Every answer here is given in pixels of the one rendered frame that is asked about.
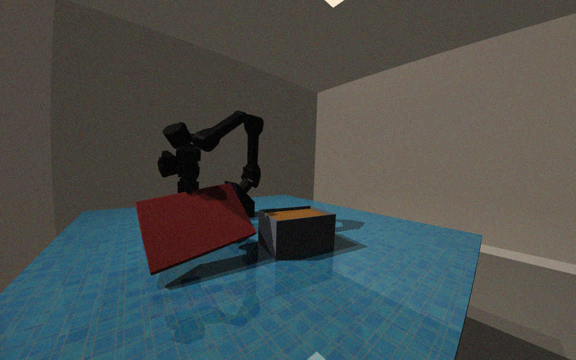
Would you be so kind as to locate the dark red panel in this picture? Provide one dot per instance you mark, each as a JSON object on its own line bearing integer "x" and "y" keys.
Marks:
{"x": 181, "y": 227}

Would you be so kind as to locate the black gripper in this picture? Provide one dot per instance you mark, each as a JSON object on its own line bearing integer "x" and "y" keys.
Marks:
{"x": 189, "y": 168}

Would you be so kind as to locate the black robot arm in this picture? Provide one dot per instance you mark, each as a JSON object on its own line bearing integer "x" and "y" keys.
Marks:
{"x": 207, "y": 139}

